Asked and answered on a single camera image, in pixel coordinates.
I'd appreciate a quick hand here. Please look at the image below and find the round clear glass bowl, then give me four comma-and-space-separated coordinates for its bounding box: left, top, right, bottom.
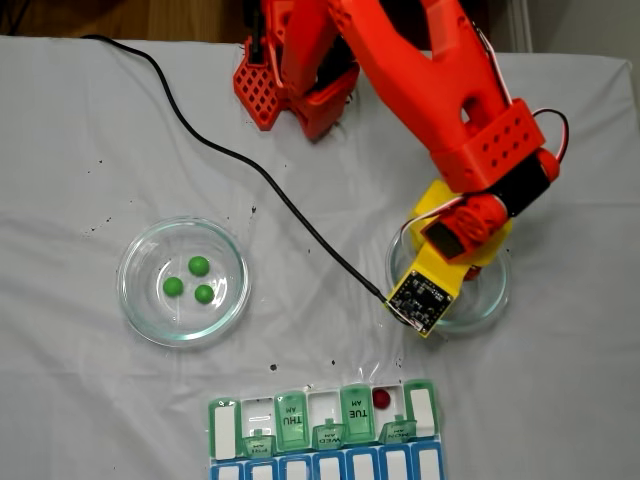
117, 215, 251, 350
385, 227, 512, 335

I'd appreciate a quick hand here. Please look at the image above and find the green blue weekly pill organizer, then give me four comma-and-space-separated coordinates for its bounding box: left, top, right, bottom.
206, 378, 447, 480

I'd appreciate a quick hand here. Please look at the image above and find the white tablecloth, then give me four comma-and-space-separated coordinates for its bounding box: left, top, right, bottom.
0, 33, 632, 480

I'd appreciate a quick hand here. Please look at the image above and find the white red servo wire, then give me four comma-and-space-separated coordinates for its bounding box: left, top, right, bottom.
401, 196, 469, 246
532, 108, 570, 162

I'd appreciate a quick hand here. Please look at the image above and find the black camera cable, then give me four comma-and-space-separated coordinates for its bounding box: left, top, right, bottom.
82, 33, 391, 305

